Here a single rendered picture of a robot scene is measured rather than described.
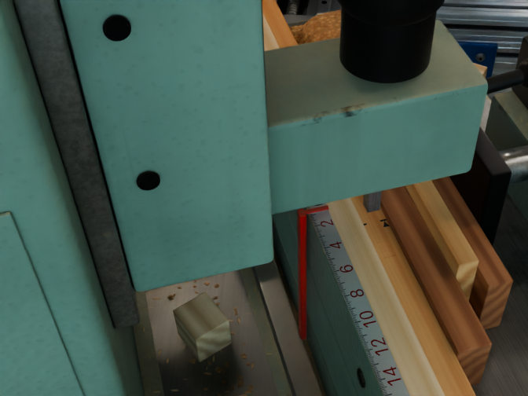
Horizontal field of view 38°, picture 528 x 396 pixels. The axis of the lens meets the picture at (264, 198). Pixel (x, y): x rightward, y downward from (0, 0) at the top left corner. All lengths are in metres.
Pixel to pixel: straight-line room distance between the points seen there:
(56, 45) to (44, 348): 0.15
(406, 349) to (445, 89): 0.15
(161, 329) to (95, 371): 0.26
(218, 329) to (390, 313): 0.18
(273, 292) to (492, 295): 0.21
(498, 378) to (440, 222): 0.10
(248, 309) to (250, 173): 0.30
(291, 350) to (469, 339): 0.19
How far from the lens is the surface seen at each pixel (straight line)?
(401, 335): 0.47
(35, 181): 0.31
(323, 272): 0.51
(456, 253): 0.51
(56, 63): 0.32
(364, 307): 0.47
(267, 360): 0.64
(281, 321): 0.64
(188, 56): 0.33
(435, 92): 0.44
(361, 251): 0.51
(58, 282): 0.35
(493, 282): 0.50
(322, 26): 0.76
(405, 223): 0.53
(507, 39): 1.18
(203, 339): 0.62
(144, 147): 0.36
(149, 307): 0.68
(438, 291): 0.50
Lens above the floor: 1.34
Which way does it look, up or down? 46 degrees down
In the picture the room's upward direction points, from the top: 3 degrees counter-clockwise
